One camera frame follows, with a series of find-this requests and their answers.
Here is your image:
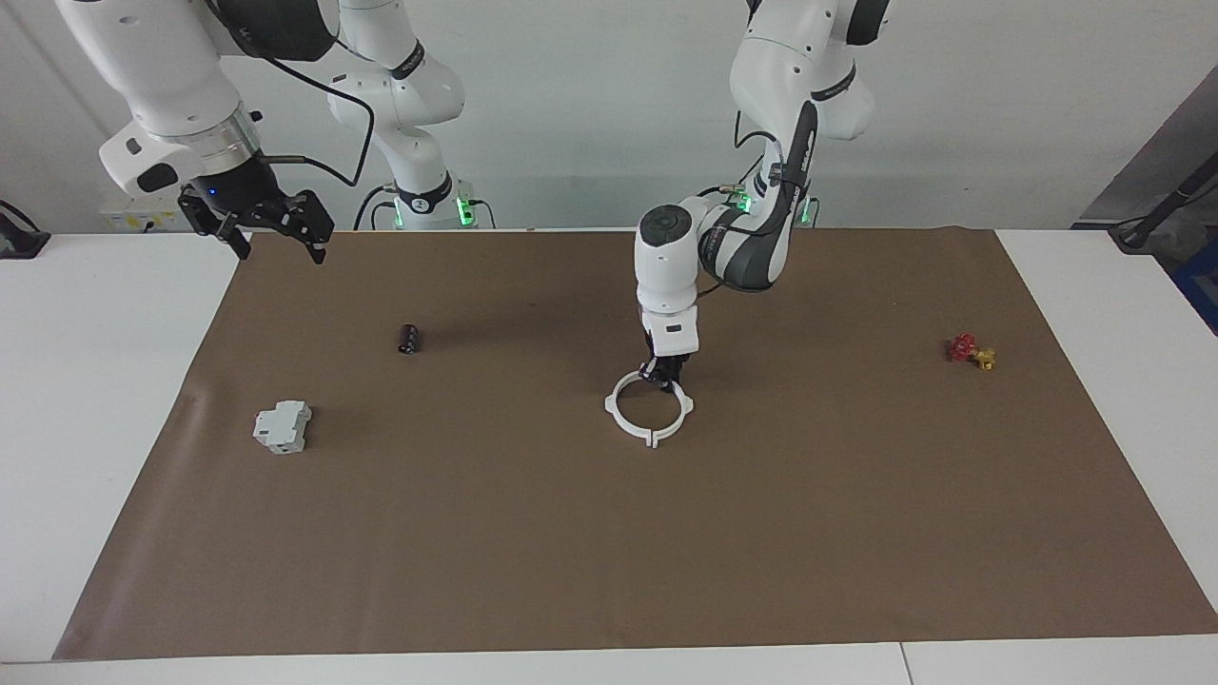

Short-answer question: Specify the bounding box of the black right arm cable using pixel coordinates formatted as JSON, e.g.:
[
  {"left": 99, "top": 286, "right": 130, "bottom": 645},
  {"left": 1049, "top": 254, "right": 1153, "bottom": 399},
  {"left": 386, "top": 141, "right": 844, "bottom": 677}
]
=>
[{"left": 243, "top": 43, "right": 375, "bottom": 188}]

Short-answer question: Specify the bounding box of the blue box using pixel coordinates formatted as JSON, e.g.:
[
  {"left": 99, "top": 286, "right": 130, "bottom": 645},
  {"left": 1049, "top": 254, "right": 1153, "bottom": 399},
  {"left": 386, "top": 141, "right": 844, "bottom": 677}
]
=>
[{"left": 1169, "top": 236, "right": 1218, "bottom": 336}]

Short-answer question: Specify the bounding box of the white half-ring pipe clamp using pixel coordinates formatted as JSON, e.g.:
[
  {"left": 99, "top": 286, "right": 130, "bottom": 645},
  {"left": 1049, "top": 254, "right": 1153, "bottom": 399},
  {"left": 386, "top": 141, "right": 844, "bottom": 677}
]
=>
[
  {"left": 647, "top": 376, "right": 696, "bottom": 450},
  {"left": 604, "top": 369, "right": 658, "bottom": 450}
]

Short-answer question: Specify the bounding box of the brown table mat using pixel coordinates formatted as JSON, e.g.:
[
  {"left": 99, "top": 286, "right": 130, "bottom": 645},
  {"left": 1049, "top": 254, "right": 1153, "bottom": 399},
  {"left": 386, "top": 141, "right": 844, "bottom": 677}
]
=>
[{"left": 52, "top": 226, "right": 1218, "bottom": 662}]

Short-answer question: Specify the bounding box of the black clamp mount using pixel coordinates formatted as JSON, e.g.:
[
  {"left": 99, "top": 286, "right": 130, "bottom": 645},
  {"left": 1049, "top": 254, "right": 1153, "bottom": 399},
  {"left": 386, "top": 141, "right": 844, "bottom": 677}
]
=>
[{"left": 0, "top": 200, "right": 50, "bottom": 260}]

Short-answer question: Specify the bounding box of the white circuit breaker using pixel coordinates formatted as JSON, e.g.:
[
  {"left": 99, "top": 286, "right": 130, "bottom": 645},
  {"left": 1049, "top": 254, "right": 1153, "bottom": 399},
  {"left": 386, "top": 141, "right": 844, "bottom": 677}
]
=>
[{"left": 252, "top": 400, "right": 313, "bottom": 456}]

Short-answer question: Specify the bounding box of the red and yellow valve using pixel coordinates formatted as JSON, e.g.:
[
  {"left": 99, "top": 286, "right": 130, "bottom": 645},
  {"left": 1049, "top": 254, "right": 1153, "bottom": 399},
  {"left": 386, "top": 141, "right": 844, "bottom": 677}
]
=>
[{"left": 947, "top": 333, "right": 997, "bottom": 372}]

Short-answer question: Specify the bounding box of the white wall socket box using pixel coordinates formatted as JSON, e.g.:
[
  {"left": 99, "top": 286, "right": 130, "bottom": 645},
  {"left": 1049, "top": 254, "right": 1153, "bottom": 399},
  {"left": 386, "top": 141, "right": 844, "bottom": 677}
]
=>
[{"left": 100, "top": 198, "right": 191, "bottom": 232}]

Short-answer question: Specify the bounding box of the black tripod stand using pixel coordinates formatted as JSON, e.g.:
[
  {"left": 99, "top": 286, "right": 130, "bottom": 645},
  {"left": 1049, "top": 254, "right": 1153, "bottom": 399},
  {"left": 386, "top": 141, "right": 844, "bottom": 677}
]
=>
[{"left": 1109, "top": 152, "right": 1218, "bottom": 253}]

